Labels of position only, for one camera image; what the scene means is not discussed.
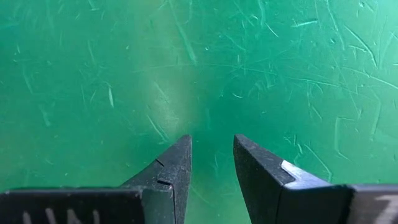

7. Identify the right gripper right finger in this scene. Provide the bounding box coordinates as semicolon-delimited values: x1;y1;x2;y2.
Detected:
233;134;398;224

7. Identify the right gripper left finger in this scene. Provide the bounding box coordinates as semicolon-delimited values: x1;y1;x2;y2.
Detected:
0;134;193;224

